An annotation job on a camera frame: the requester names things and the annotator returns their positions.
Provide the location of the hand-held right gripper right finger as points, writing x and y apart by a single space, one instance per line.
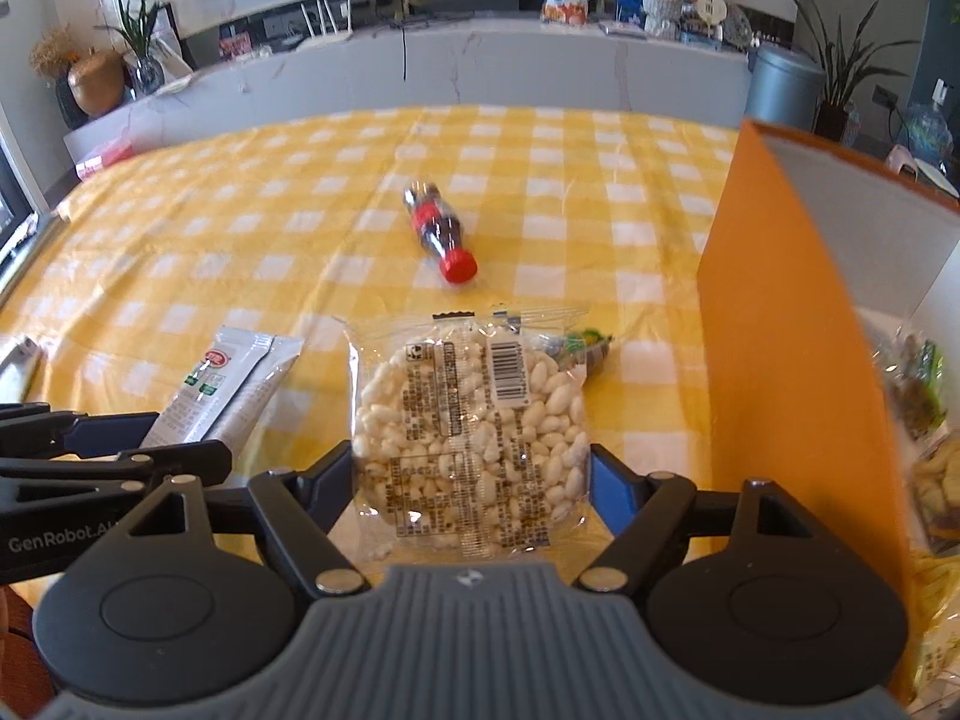
609 496

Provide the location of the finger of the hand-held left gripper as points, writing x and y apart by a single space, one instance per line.
187 461
112 433

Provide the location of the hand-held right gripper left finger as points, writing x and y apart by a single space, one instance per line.
315 489

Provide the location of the puffed rice snack packet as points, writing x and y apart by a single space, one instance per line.
465 450

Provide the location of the orange cardboard box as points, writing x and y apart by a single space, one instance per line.
787 352

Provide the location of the snack packets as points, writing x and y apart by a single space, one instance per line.
919 382

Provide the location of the grey sachet with red label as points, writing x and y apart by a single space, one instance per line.
199 390

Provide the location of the red patterned clothing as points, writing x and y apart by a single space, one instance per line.
19 645

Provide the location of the grey foil packet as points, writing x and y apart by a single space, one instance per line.
16 366

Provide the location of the plain grey sachet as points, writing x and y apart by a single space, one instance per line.
274 371

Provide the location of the small green wrapped candy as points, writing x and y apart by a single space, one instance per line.
589 345

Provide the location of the flat red box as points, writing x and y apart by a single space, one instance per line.
105 159

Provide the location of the cola bottle with red cap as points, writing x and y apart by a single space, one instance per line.
439 236

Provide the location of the yellow checked tablecloth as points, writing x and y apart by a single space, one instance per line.
300 202

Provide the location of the brown round vase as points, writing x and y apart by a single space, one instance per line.
96 82

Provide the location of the yellow red snack packet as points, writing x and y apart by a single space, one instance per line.
937 645

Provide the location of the dried flowers in dark vase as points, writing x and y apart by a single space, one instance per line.
56 52

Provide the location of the green plant in glass vase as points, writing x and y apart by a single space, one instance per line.
146 37

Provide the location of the small red box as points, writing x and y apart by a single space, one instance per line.
235 45

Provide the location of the white marble tv cabinet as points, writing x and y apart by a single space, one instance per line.
525 67

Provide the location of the grey metal trash can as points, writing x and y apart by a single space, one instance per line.
784 90

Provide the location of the pink plastic stool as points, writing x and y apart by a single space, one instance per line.
902 161

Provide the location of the white router with antennas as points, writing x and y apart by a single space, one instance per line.
326 22

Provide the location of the white round stool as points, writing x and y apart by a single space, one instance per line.
941 176

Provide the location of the flat white box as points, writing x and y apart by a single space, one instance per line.
624 28

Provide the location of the blue water jug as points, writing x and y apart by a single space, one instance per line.
930 127

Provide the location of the small blue box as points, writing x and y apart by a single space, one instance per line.
631 7

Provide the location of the long leaf potted plant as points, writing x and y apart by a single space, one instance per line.
847 67

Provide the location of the round white plaque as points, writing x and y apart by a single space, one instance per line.
709 6

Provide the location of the wall socket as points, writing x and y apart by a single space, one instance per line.
886 96

